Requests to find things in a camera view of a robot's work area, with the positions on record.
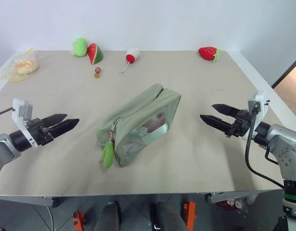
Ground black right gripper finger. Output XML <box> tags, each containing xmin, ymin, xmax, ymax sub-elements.
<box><xmin>199</xmin><ymin>114</ymin><xmax>234</xmax><ymax>133</ymax></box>
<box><xmin>211</xmin><ymin>103</ymin><xmax>240</xmax><ymax>119</ymax></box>

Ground bread in plastic bag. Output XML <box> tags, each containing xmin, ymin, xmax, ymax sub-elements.
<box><xmin>0</xmin><ymin>48</ymin><xmax>41</xmax><ymax>83</ymax></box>

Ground grey table bracket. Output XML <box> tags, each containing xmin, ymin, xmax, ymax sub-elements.
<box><xmin>41</xmin><ymin>195</ymin><xmax>61</xmax><ymax>209</ymax></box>
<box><xmin>205</xmin><ymin>192</ymin><xmax>226</xmax><ymax>205</ymax></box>

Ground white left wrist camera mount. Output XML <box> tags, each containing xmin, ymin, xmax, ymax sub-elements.
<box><xmin>12</xmin><ymin>98</ymin><xmax>39</xmax><ymax>148</ymax></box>

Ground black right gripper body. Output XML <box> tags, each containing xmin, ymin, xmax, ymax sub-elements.
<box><xmin>225</xmin><ymin>108</ymin><xmax>255</xmax><ymax>139</ymax></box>

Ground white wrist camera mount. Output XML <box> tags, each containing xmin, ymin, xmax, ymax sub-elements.
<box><xmin>241</xmin><ymin>90</ymin><xmax>271</xmax><ymax>141</ymax></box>
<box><xmin>12</xmin><ymin>98</ymin><xmax>39</xmax><ymax>148</ymax></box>

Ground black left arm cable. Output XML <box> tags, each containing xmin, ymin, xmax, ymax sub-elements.
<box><xmin>0</xmin><ymin>108</ymin><xmax>15</xmax><ymax>119</ymax></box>

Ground dark rounded shape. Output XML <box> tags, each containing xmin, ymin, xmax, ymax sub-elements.
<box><xmin>93</xmin><ymin>201</ymin><xmax>121</xmax><ymax>231</ymax></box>
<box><xmin>149</xmin><ymin>200</ymin><xmax>187</xmax><ymax>231</ymax></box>

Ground red strawberry toy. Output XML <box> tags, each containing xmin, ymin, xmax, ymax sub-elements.
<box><xmin>198</xmin><ymin>46</ymin><xmax>222</xmax><ymax>64</ymax></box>

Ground red white cup toy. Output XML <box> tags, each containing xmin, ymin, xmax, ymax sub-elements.
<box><xmin>119</xmin><ymin>46</ymin><xmax>142</xmax><ymax>74</ymax></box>

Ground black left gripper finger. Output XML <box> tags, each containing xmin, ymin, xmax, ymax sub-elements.
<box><xmin>51</xmin><ymin>118</ymin><xmax>80</xmax><ymax>139</ymax></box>
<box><xmin>43</xmin><ymin>114</ymin><xmax>68</xmax><ymax>128</ymax></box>

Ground green zipper pouch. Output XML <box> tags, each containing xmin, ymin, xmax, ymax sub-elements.
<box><xmin>96</xmin><ymin>83</ymin><xmax>182</xmax><ymax>168</ymax></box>

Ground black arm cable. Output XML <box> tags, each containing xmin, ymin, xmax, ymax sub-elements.
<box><xmin>245</xmin><ymin>103</ymin><xmax>285</xmax><ymax>190</ymax></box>
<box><xmin>0</xmin><ymin>108</ymin><xmax>15</xmax><ymax>119</ymax></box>

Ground white hanging cable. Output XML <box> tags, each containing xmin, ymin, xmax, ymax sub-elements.
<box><xmin>47</xmin><ymin>206</ymin><xmax>55</xmax><ymax>231</ymax></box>

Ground orange clamp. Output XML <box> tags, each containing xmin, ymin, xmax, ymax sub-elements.
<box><xmin>71</xmin><ymin>209</ymin><xmax>87</xmax><ymax>231</ymax></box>
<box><xmin>182</xmin><ymin>200</ymin><xmax>197</xmax><ymax>231</ymax></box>

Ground watermelon slice toy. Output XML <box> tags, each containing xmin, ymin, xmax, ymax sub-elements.
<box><xmin>87</xmin><ymin>43</ymin><xmax>105</xmax><ymax>65</ymax></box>

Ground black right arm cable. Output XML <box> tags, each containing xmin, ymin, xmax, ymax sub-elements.
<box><xmin>245</xmin><ymin>103</ymin><xmax>285</xmax><ymax>190</ymax></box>

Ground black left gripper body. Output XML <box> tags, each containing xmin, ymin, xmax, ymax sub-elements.
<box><xmin>26</xmin><ymin>118</ymin><xmax>55</xmax><ymax>146</ymax></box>

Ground red drink cans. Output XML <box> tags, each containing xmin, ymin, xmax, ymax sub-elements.
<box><xmin>216</xmin><ymin>197</ymin><xmax>245</xmax><ymax>210</ymax></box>

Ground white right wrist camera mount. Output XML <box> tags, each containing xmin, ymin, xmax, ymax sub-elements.
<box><xmin>241</xmin><ymin>90</ymin><xmax>271</xmax><ymax>141</ymax></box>

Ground green plush zipper charm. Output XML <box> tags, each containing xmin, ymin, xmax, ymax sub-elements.
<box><xmin>101</xmin><ymin>140</ymin><xmax>115</xmax><ymax>169</ymax></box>

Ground green plush toy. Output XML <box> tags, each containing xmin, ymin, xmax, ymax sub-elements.
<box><xmin>71</xmin><ymin>37</ymin><xmax>88</xmax><ymax>58</ymax></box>

